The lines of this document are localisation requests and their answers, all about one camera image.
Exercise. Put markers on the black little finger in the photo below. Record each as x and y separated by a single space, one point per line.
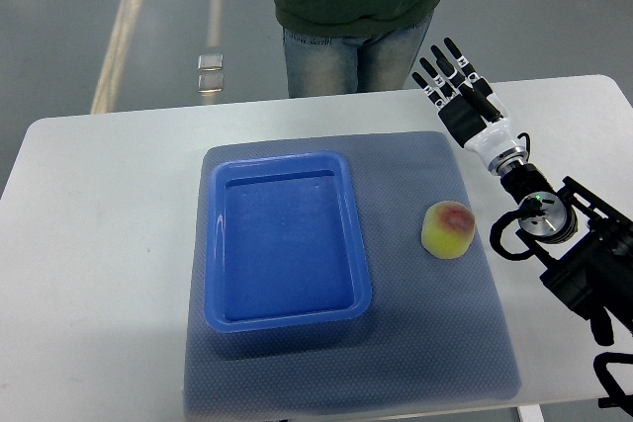
434 96

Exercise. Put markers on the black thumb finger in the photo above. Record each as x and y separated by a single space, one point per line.
481 104

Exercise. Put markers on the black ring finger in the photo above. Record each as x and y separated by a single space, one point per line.
445 89

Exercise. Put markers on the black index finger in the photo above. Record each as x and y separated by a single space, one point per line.
463 62

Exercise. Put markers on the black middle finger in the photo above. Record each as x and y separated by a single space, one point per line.
451 74

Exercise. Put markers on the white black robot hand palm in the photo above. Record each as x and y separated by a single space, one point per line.
492 140

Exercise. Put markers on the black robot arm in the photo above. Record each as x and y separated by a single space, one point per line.
584 243

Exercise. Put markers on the yellow red peach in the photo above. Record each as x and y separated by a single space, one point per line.
448 230

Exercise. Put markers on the upper metal floor plate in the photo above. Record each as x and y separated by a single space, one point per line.
210 61

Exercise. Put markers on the metal floor plate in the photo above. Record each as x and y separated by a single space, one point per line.
209 83
210 61

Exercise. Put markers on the lower metal floor plate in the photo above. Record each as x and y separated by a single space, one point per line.
209 83

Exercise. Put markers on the person in green sweater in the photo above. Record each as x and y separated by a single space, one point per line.
336 47

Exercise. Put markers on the grey textured mat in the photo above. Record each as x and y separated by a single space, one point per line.
434 333

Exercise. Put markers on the blue plastic tray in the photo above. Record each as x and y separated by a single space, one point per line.
284 244

